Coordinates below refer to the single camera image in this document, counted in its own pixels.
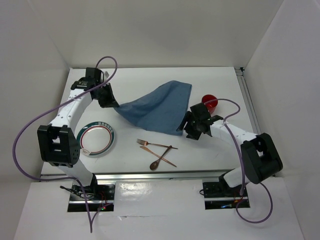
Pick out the aluminium front rail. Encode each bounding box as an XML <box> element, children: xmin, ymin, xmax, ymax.
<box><xmin>38</xmin><ymin>167</ymin><xmax>275</xmax><ymax>182</ymax></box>

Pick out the copper knife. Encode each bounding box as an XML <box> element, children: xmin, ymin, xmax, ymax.
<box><xmin>140</xmin><ymin>146</ymin><xmax>177</xmax><ymax>167</ymax></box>

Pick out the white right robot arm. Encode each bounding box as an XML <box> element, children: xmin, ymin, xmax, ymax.
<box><xmin>176</xmin><ymin>103</ymin><xmax>283</xmax><ymax>196</ymax></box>

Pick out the blue cloth placemat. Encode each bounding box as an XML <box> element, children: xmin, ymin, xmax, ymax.
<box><xmin>115</xmin><ymin>80</ymin><xmax>192</xmax><ymax>136</ymax></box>

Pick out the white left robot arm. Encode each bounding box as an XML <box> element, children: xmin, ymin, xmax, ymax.
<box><xmin>37</xmin><ymin>67</ymin><xmax>119</xmax><ymax>200</ymax></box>

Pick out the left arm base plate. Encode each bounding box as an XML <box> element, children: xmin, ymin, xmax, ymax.
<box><xmin>60</xmin><ymin>184</ymin><xmax>116</xmax><ymax>213</ymax></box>

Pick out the copper spoon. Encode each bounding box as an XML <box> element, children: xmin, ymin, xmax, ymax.
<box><xmin>149</xmin><ymin>145</ymin><xmax>172</xmax><ymax>171</ymax></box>

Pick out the copper fork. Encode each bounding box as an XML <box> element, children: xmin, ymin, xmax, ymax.
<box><xmin>136</xmin><ymin>138</ymin><xmax>170</xmax><ymax>148</ymax></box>

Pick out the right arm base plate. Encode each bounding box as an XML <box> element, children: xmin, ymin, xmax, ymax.
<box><xmin>199</xmin><ymin>182</ymin><xmax>250</xmax><ymax>210</ymax></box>

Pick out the red enamel mug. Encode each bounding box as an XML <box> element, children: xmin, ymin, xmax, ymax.
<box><xmin>201</xmin><ymin>94</ymin><xmax>219</xmax><ymax>115</ymax></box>

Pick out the white plate green red rim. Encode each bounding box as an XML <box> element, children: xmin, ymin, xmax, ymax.
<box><xmin>76</xmin><ymin>121</ymin><xmax>116</xmax><ymax>158</ymax></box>

